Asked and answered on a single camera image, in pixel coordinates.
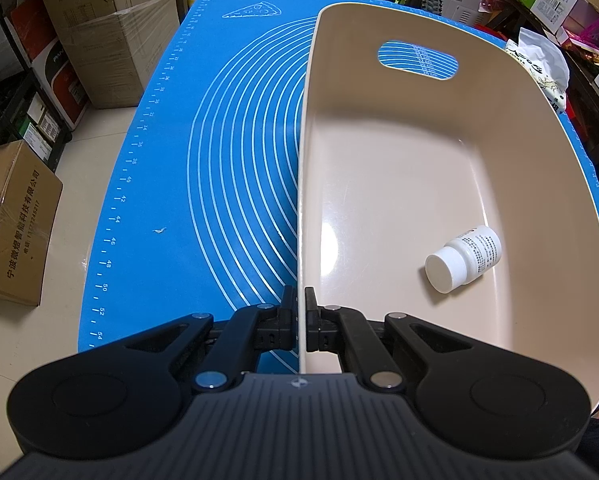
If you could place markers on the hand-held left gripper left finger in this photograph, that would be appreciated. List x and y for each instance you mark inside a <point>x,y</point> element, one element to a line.
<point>290,310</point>

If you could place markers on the beige plastic basket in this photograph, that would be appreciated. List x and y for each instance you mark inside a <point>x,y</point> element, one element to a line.
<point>394,160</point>

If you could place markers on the brown printed cardboard box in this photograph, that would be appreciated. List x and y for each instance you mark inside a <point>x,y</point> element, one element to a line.
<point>14,220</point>

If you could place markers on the blue silicone baking mat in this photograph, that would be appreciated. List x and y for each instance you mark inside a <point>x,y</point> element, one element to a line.
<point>179,160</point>

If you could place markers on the white appliance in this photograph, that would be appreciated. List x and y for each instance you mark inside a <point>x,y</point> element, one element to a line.
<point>472,5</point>

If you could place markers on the dark wooden side table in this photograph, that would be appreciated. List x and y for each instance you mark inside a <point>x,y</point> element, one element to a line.
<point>587,90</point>

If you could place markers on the red and white appliance box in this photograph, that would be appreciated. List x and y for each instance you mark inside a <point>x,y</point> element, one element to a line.
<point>62,85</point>

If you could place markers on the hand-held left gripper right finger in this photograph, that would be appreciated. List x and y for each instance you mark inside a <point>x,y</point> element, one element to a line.
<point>309,310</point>

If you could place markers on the white pill bottle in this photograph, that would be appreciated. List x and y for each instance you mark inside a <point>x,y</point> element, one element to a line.
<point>462,260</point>

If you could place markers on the white patterned tissue pack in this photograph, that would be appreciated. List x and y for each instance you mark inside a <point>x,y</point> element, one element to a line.
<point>542,62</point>

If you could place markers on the large plastic-wrapped cardboard box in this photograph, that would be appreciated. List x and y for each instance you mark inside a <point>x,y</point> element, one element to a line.
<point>114,35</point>

